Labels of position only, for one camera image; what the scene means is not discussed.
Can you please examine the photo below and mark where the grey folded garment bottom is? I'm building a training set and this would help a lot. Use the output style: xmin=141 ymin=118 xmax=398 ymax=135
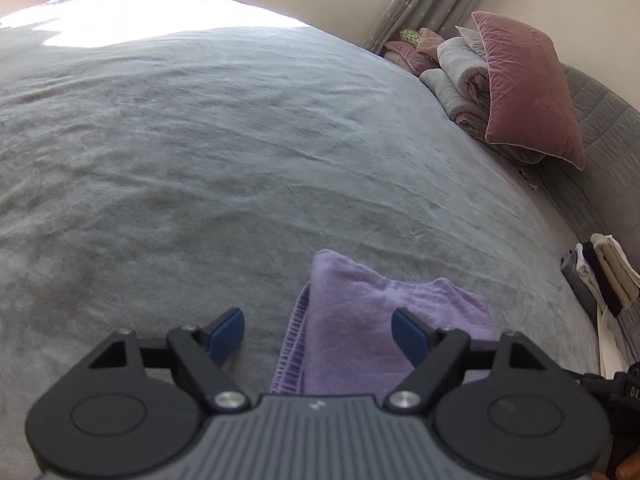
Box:
xmin=560 ymin=249 xmax=598 ymax=326

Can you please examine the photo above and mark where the green patterned small cushion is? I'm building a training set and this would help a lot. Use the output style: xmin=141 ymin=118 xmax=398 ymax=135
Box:
xmin=399 ymin=28 xmax=421 ymax=48

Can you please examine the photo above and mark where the folded grey pink duvet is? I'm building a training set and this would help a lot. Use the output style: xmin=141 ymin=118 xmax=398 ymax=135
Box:
xmin=419 ymin=26 xmax=544 ymax=165

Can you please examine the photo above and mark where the grey bed sheet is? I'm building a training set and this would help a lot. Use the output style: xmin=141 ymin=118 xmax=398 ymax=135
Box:
xmin=1 ymin=0 xmax=599 ymax=479

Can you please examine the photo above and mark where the small pink pillow behind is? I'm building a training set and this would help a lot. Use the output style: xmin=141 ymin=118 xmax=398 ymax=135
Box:
xmin=383 ymin=40 xmax=439 ymax=77

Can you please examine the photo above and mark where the large pink velvet pillow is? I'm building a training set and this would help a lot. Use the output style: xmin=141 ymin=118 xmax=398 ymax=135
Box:
xmin=472 ymin=11 xmax=586 ymax=170

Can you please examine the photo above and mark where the lilac long-sleeve garment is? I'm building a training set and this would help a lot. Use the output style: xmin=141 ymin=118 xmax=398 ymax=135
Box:
xmin=270 ymin=249 xmax=496 ymax=400

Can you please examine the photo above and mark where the person's hand on handle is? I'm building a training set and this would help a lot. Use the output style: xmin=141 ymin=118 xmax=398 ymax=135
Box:
xmin=591 ymin=455 xmax=640 ymax=480

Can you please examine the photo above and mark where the black folded garment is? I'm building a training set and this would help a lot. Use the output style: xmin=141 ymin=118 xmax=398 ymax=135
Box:
xmin=582 ymin=242 xmax=631 ymax=318

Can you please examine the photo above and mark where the beige folded garment top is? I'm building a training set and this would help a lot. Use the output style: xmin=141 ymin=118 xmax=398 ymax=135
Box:
xmin=590 ymin=233 xmax=639 ymax=311

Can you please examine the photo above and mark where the grey quilted headboard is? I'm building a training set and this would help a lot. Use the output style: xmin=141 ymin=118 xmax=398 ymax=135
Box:
xmin=519 ymin=62 xmax=640 ymax=361

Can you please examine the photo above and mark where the white folded garment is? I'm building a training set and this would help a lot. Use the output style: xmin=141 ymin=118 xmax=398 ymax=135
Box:
xmin=575 ymin=243 xmax=600 ymax=299

